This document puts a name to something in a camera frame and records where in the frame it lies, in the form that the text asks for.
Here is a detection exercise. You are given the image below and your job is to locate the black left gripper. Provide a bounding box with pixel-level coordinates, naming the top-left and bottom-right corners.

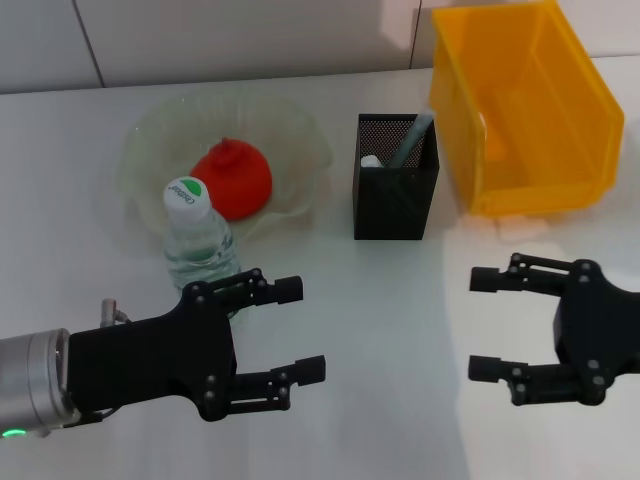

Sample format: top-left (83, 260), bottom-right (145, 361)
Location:
top-left (67, 268), bottom-right (305, 423)

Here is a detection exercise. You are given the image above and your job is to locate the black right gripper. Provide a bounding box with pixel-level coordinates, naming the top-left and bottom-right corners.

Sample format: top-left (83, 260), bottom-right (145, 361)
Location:
top-left (466, 253), bottom-right (640, 407)

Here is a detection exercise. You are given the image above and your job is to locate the clear water bottle green label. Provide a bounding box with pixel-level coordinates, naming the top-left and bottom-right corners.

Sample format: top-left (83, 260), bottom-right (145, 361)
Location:
top-left (162, 175), bottom-right (251, 324)

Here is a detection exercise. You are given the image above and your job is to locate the orange fruit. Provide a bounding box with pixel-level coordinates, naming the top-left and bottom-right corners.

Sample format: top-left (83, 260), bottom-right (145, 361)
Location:
top-left (188, 135), bottom-right (275, 222)

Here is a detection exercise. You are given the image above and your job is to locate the grey pen clear cap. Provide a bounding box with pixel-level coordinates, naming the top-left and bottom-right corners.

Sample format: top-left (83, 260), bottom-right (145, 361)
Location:
top-left (387, 109), bottom-right (437, 171)

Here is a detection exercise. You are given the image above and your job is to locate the black mesh pen holder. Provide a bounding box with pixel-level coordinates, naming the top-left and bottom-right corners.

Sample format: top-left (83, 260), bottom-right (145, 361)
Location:
top-left (352, 113), bottom-right (441, 241)

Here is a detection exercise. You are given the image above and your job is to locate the clear green glass fruit plate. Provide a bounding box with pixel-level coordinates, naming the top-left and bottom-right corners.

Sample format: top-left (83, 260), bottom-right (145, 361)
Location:
top-left (117, 93), bottom-right (334, 241)

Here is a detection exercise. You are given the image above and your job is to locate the yellow plastic bin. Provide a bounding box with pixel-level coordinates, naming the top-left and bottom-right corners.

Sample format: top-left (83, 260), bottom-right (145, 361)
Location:
top-left (429, 0), bottom-right (626, 219)

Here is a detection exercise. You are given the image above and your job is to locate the left gripper cable with plug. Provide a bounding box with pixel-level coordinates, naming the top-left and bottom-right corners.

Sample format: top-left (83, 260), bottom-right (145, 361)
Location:
top-left (79, 298), bottom-right (134, 426)

